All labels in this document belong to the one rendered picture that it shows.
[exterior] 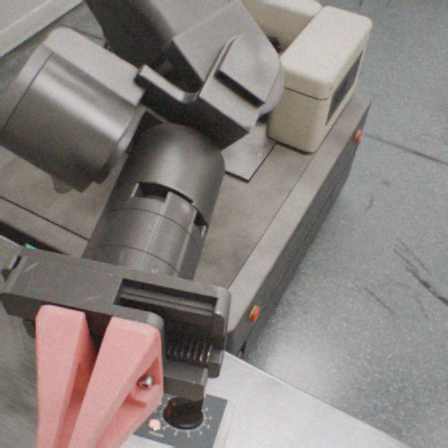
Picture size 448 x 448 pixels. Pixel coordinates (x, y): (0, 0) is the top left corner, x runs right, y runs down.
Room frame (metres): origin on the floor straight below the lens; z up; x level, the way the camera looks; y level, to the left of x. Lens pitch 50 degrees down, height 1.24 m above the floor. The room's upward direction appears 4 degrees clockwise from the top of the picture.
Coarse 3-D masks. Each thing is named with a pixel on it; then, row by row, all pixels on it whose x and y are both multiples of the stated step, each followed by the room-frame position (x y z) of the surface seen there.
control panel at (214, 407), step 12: (168, 396) 0.19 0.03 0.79; (216, 396) 0.20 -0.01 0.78; (204, 408) 0.18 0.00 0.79; (216, 408) 0.19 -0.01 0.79; (204, 420) 0.17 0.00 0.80; (216, 420) 0.17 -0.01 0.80; (144, 432) 0.15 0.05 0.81; (156, 432) 0.15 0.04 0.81; (168, 432) 0.15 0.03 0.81; (180, 432) 0.16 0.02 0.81; (192, 432) 0.16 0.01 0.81; (204, 432) 0.16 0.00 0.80; (216, 432) 0.16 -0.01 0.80; (168, 444) 0.14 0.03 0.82; (180, 444) 0.14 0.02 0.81; (192, 444) 0.15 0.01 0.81; (204, 444) 0.15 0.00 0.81
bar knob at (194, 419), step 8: (168, 400) 0.18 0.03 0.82; (176, 400) 0.18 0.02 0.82; (184, 400) 0.18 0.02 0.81; (192, 400) 0.18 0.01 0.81; (200, 400) 0.18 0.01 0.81; (168, 408) 0.17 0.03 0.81; (176, 408) 0.17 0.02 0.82; (184, 408) 0.17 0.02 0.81; (192, 408) 0.18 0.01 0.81; (200, 408) 0.18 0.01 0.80; (168, 416) 0.17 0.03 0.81; (176, 416) 0.17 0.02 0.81; (184, 416) 0.17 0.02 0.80; (192, 416) 0.17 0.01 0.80; (200, 416) 0.17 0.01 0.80; (176, 424) 0.16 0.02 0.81; (184, 424) 0.16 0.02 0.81; (192, 424) 0.16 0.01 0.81; (200, 424) 0.17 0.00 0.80
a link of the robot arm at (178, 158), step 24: (144, 120) 0.25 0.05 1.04; (168, 120) 0.25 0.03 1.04; (120, 144) 0.22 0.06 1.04; (144, 144) 0.23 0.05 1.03; (168, 144) 0.23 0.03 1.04; (192, 144) 0.23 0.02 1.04; (144, 168) 0.21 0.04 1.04; (168, 168) 0.21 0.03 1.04; (192, 168) 0.22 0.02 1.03; (216, 168) 0.23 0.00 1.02; (144, 192) 0.20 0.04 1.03; (192, 192) 0.20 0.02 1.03; (216, 192) 0.22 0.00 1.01
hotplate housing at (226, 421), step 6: (228, 402) 0.19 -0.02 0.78; (228, 408) 0.19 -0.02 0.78; (234, 408) 0.19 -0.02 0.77; (228, 414) 0.18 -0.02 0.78; (222, 420) 0.17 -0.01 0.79; (228, 420) 0.18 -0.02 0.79; (222, 426) 0.17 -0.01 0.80; (228, 426) 0.17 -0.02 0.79; (222, 432) 0.16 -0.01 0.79; (132, 438) 0.15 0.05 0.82; (138, 438) 0.15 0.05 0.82; (144, 438) 0.15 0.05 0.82; (216, 438) 0.15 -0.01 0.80; (222, 438) 0.16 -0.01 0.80; (144, 444) 0.14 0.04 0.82; (150, 444) 0.14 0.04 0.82; (156, 444) 0.14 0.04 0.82; (162, 444) 0.14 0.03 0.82; (216, 444) 0.15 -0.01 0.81; (222, 444) 0.15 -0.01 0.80
